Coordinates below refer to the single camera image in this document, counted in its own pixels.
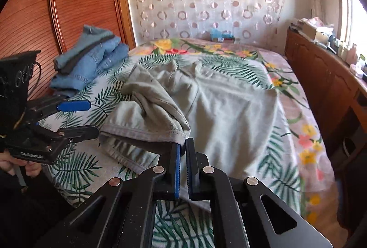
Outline person's dark clothing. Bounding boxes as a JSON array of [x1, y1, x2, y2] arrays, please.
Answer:
[[0, 171, 75, 248]]

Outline wooden sideboard cabinet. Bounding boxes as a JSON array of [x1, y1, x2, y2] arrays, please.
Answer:
[[284, 26, 367, 168]]

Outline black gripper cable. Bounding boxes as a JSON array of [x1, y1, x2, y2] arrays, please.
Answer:
[[28, 61, 42, 94]]

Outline bright window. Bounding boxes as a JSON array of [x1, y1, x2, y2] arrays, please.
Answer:
[[335, 0, 367, 45]]

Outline small printed cardboard box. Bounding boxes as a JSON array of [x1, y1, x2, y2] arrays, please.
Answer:
[[209, 28, 236, 43]]

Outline beige cardboard box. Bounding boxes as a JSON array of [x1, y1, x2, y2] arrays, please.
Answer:
[[298, 17, 334, 43]]

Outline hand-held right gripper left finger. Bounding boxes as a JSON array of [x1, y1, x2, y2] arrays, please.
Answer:
[[34, 143, 182, 248]]

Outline floral leaf printed blanket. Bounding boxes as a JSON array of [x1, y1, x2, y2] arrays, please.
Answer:
[[37, 37, 336, 248]]

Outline blue denim folded jeans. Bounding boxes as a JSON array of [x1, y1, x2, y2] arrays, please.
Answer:
[[50, 36, 130, 91]]

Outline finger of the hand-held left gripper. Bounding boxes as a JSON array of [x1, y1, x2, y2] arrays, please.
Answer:
[[27, 96, 92, 121], [31, 123, 100, 154]]

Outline person's left hand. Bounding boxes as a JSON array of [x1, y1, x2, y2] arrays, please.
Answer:
[[0, 151, 43, 180]]

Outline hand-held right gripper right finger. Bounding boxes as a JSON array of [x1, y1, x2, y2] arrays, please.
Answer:
[[185, 138, 334, 248]]

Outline light blue folded jeans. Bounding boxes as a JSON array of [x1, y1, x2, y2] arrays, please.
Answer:
[[54, 25, 116, 71]]

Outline grey-green pants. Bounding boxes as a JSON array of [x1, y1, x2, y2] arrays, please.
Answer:
[[99, 60, 287, 214]]

